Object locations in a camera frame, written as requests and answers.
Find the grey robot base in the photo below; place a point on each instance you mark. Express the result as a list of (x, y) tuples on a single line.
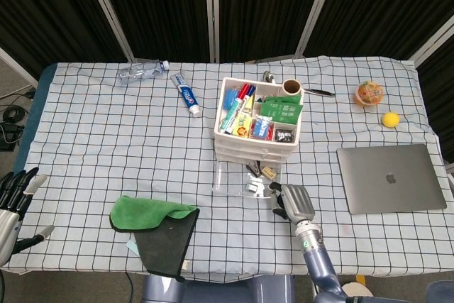
[(220, 290)]

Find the yellow snack packet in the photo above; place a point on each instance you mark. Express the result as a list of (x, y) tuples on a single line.
[(242, 125)]

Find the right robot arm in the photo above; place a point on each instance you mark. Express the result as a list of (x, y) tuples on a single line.
[(319, 264)]

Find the small blue box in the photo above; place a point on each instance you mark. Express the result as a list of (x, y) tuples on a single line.
[(230, 99)]

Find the yellow ball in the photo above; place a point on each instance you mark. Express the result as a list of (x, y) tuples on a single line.
[(391, 120)]

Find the red cap marker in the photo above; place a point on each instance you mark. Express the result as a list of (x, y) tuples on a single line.
[(243, 92)]

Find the blue white sachet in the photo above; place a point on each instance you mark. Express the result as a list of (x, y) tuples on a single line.
[(262, 126)]

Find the grey laptop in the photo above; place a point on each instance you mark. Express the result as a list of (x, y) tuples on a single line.
[(390, 179)]

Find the green and grey cloth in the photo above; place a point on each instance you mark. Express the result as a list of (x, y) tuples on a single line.
[(166, 239)]

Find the orange jelly cup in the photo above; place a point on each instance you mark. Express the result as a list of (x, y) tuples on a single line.
[(369, 93)]

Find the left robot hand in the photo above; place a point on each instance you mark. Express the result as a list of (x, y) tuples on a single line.
[(7, 225)]

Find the blue white toothpaste tube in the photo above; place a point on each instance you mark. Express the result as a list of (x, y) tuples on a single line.
[(186, 95)]

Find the black folding screen divider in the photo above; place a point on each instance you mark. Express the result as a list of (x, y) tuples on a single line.
[(213, 12)]

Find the brown cardboard tape roll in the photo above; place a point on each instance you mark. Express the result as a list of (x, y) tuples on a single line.
[(291, 92)]

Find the round white floor disc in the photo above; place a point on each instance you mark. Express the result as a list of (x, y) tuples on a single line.
[(356, 287)]

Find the clear plastic water bottle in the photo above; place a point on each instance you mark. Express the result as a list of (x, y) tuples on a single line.
[(140, 72)]

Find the white drawer organizer with stationery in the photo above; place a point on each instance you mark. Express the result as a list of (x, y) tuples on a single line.
[(220, 118)]

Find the green whiteboard marker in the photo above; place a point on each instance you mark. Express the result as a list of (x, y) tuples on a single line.
[(231, 115)]

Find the checkered light blue tablecloth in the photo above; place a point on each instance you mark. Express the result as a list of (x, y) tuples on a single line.
[(124, 157)]

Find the light blue paper scrap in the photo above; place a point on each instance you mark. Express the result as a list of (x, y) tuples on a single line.
[(132, 247)]

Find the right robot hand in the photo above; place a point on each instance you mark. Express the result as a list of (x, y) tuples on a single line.
[(298, 202)]

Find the green tea packet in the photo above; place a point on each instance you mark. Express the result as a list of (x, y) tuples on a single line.
[(282, 113), (282, 100)]

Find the blue cap marker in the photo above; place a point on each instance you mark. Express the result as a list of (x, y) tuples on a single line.
[(250, 92)]

